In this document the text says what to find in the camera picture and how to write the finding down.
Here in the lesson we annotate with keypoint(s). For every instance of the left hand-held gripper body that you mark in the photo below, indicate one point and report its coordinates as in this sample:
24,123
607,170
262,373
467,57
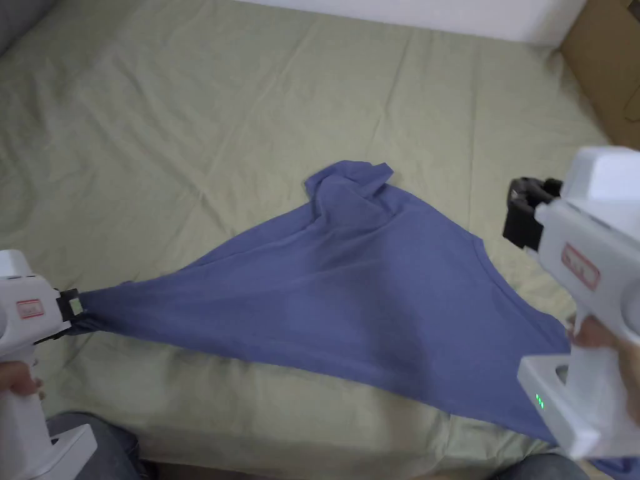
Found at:
20,310

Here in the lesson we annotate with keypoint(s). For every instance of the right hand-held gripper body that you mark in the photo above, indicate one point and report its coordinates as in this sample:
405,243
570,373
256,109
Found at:
590,240

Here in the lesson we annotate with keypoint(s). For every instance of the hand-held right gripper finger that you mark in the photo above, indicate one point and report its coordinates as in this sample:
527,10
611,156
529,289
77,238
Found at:
522,192
552,187

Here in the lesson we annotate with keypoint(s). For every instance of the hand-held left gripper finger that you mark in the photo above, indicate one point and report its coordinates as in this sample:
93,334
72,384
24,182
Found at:
71,305
70,331

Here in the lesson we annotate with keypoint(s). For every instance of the dark blue shirt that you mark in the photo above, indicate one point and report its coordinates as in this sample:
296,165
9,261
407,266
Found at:
350,300

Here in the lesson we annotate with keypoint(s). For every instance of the person's left hand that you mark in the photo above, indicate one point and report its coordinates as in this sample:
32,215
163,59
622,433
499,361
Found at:
17,379

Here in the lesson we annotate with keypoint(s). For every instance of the person's right hand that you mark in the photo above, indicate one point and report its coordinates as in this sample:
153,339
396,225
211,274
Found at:
592,334

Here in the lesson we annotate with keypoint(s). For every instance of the person's legs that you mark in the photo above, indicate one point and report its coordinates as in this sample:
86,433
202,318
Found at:
100,442

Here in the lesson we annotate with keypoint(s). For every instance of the brown cardboard carton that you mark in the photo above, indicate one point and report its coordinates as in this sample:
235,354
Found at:
610,60

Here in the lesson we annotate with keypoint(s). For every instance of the bed with pale green sheet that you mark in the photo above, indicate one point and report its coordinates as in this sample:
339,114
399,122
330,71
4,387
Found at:
150,125

